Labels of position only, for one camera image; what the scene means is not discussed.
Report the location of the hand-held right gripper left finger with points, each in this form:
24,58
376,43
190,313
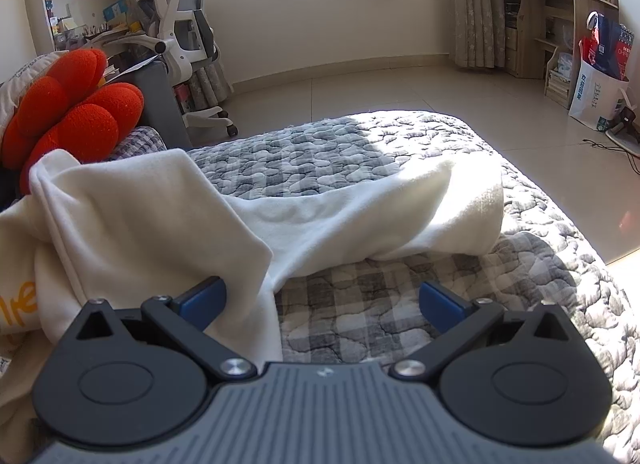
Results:
202,301

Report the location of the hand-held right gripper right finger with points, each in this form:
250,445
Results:
440,304

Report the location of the white long-sleeve printed shirt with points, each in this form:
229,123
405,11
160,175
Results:
150,224

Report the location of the grey checked quilt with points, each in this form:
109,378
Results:
525,224

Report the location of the dark grey sofa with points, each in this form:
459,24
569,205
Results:
160,103

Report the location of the red flower-shaped cushion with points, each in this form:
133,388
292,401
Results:
75,113

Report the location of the white paper sheet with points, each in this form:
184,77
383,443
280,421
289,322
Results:
137,66

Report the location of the white paper shopping bag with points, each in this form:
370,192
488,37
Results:
595,93

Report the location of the small floor fan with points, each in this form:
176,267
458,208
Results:
625,118

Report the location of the cluttered white desk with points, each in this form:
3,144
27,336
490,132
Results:
130,43

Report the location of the wooden desk shelf unit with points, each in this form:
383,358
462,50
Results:
530,33

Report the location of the white printed pillow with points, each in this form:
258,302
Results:
20,78

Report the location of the white office chair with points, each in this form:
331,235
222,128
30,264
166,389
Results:
175,8

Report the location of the red shopping bag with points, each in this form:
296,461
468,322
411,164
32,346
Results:
592,46

